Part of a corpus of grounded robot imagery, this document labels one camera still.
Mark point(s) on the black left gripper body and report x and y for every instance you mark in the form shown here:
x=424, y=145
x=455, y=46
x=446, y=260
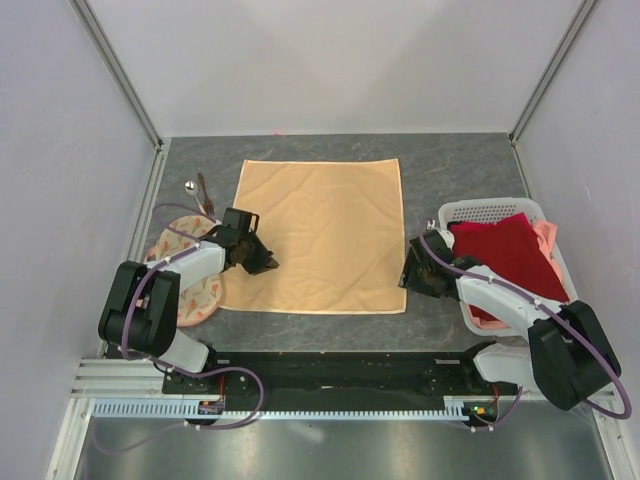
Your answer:
x=241, y=243

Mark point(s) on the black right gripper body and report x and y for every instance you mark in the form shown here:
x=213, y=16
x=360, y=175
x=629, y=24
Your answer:
x=421, y=280

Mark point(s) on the peach cloth napkin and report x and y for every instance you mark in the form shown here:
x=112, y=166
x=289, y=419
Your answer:
x=336, y=230

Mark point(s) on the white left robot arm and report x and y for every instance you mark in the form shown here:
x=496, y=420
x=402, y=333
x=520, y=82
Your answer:
x=140, y=315

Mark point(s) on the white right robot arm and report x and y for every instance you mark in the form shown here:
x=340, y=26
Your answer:
x=569, y=357

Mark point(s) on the metal spoon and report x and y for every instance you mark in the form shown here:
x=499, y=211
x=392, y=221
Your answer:
x=192, y=189

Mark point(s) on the red cloth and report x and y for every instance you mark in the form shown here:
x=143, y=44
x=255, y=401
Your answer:
x=505, y=255

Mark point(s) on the pink cloth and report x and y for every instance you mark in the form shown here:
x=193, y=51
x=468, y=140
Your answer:
x=547, y=240

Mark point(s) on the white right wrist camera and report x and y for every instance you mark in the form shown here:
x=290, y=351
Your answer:
x=440, y=242

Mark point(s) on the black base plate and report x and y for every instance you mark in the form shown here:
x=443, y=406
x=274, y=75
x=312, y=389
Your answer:
x=339, y=380

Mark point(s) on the grey slotted cable duct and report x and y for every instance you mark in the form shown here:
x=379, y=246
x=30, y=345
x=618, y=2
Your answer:
x=194, y=409

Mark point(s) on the aluminium frame post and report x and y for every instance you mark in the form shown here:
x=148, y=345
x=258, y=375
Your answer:
x=570, y=37
x=106, y=51

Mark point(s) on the right aluminium frame post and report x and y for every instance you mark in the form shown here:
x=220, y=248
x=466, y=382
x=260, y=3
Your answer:
x=570, y=37

